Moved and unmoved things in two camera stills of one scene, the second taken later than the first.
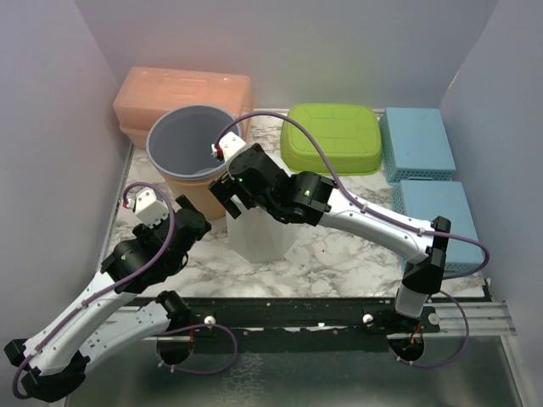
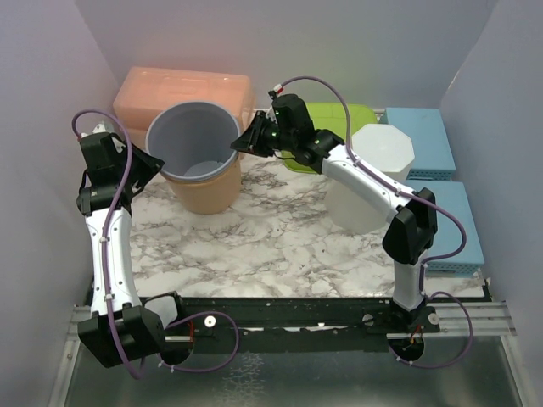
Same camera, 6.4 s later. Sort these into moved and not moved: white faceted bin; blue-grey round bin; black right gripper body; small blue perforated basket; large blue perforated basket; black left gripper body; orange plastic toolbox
Moved: black right gripper body; black left gripper body; white faceted bin
Not moved: small blue perforated basket; orange plastic toolbox; blue-grey round bin; large blue perforated basket
